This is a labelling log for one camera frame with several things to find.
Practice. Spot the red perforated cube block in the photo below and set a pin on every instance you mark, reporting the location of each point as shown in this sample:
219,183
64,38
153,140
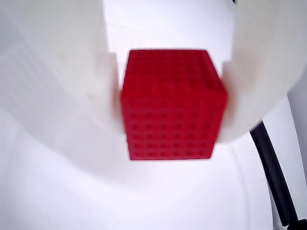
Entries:
172,105

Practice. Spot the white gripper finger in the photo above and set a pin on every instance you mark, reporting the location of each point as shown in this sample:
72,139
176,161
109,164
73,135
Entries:
55,79
263,60

